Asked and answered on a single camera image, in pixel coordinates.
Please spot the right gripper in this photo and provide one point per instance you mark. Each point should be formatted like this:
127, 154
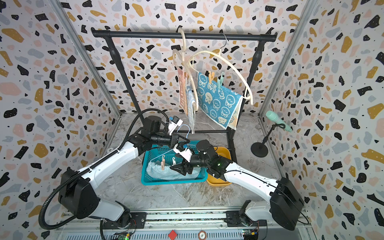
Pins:
184, 167

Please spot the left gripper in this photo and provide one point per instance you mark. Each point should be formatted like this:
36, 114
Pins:
179, 136

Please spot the light blue wire hanger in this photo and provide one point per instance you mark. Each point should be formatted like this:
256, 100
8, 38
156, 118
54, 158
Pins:
164, 132

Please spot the peach clothespin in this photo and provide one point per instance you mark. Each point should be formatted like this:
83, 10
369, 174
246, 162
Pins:
163, 163

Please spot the light blue towel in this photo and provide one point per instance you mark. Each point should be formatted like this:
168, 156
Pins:
155, 171

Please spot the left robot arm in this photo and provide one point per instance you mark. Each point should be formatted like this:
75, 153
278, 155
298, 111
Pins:
78, 195

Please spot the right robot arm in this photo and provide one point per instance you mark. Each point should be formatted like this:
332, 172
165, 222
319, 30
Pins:
286, 204

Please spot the large wooden hanger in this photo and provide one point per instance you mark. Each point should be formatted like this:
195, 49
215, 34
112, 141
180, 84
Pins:
248, 93

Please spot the teal plastic basket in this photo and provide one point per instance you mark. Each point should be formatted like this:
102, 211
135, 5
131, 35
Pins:
156, 154

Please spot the yellow plastic bin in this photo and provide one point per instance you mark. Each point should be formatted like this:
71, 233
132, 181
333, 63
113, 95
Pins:
212, 181

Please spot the teal jellyfish pattern towel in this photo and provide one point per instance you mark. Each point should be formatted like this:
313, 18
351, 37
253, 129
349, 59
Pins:
220, 105

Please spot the orange patterned towel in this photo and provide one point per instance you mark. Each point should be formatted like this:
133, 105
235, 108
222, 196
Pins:
183, 90

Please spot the red diamond sticker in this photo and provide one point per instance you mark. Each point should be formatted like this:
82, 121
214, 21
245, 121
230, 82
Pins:
172, 235

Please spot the round red white sticker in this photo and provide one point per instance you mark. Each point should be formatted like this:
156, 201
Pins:
202, 235

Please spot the mint green clothespin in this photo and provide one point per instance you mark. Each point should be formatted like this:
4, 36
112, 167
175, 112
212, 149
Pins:
220, 80

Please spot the orange clothespin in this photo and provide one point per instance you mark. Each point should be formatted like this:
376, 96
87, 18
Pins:
211, 77

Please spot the black microphone stand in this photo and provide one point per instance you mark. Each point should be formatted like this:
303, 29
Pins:
259, 149

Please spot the mint green microphone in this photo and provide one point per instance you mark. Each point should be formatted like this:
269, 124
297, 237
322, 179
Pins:
272, 116

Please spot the black clothes rack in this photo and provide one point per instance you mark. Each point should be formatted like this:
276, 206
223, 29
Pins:
108, 36

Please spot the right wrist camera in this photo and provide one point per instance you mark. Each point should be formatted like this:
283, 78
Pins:
186, 155

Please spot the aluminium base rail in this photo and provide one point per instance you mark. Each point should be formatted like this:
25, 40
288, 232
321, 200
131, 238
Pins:
156, 224

